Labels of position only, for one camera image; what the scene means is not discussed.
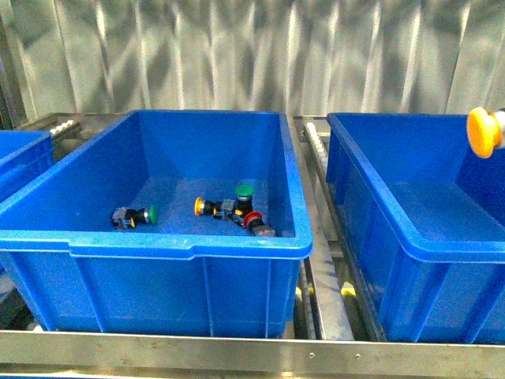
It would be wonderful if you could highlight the white roller track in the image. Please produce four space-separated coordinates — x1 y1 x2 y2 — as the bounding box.
305 122 328 171

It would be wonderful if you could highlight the green push button upright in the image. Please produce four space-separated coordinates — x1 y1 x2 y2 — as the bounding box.
234 184 255 216

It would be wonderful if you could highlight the yellow mushroom push button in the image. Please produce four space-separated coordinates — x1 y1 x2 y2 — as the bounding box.
466 107 504 159

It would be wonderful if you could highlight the yellow push button lying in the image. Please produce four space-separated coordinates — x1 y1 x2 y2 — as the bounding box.
194 197 235 220

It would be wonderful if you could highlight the blue bin with buttons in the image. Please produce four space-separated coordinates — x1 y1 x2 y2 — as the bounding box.
1 111 312 339

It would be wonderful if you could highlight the green push button lying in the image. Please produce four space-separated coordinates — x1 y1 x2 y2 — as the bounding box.
111 205 159 230

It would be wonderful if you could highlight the blue bin right of buttons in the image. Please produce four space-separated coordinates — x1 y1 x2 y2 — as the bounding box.
327 113 504 344

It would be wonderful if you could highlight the blue ribbed bin far left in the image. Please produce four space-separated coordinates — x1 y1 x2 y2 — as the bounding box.
1 130 55 201

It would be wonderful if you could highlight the small red push button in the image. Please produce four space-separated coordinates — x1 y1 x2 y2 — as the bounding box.
243 211 277 237

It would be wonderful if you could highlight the steel shelf front rail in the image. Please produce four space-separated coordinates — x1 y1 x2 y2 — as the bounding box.
1 331 504 378

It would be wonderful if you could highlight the steel divider rail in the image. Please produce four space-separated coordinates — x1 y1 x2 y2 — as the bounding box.
288 116 354 341

